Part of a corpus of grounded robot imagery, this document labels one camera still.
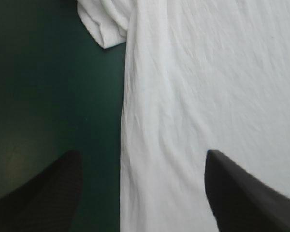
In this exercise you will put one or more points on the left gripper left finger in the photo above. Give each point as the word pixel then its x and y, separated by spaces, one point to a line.
pixel 48 198

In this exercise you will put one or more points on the white T-shirt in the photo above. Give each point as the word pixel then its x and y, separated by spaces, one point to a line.
pixel 203 101

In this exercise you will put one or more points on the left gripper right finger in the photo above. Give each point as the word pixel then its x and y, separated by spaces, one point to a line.
pixel 241 203

